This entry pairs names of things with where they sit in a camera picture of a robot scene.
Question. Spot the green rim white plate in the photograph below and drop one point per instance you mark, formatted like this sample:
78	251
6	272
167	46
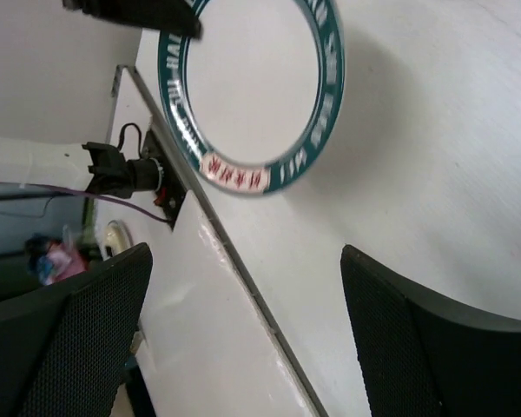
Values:
253	102

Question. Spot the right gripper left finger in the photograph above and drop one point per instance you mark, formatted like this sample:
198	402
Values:
63	347

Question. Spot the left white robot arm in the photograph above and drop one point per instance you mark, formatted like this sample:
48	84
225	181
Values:
104	169

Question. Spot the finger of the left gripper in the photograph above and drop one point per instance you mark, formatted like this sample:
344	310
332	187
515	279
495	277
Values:
175	17

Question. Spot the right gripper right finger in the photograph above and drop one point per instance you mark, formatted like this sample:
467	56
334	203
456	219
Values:
424	354

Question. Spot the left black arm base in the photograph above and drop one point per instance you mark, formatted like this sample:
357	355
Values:
169	193

